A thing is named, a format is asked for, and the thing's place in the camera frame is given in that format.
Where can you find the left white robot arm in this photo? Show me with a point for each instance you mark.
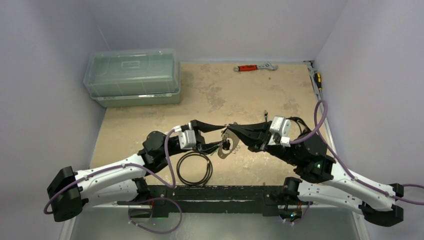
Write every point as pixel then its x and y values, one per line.
pixel 71 191

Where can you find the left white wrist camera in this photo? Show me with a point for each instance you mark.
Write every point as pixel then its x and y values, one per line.
pixel 186 136

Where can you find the red handled adjustable wrench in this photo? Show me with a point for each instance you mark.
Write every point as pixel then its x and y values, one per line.
pixel 253 67

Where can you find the yellow black screwdriver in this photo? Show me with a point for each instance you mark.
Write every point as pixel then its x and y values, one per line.
pixel 318 81

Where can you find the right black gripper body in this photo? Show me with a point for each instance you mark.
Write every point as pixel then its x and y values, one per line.
pixel 266 133

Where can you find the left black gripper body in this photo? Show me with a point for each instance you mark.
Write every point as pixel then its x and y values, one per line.
pixel 198 137

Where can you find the clear green plastic storage box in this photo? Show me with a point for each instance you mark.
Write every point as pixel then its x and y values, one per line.
pixel 126 78

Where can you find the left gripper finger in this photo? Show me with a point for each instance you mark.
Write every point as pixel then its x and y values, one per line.
pixel 208 148
pixel 205 127

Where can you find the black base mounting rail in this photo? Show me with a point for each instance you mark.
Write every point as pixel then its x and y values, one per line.
pixel 267 200

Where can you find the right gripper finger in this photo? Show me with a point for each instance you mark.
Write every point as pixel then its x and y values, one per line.
pixel 249 129
pixel 254 140

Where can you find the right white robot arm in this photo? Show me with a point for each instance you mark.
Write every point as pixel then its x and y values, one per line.
pixel 320 178

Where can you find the aluminium frame rail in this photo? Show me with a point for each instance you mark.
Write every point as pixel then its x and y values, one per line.
pixel 314 193

